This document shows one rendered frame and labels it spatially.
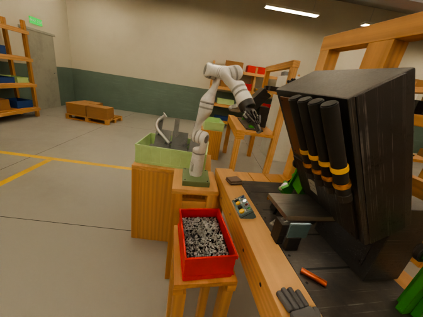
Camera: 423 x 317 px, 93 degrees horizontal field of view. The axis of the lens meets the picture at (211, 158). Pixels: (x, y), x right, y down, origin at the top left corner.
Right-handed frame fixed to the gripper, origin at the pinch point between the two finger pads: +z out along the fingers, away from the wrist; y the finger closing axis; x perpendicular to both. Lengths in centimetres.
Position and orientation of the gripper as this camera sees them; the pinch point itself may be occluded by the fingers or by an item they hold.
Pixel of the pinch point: (258, 129)
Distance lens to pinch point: 93.3
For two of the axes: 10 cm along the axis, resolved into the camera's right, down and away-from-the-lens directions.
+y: 6.9, -0.8, 7.2
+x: -6.3, 4.3, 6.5
